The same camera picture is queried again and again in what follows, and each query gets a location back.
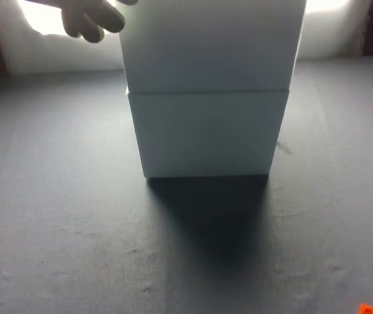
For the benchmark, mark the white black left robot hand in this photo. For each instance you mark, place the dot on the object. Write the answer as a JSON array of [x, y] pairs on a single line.
[[88, 16]]

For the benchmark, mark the cardboard box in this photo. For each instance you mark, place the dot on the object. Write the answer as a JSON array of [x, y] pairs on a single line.
[[206, 98]]

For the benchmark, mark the white sheet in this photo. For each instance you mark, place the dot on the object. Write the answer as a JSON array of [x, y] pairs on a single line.
[[330, 32]]

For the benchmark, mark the grey table cloth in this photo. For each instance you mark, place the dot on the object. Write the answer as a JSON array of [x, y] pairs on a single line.
[[42, 196]]

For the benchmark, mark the small orange toy brick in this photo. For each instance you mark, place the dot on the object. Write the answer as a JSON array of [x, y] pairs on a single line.
[[367, 309]]

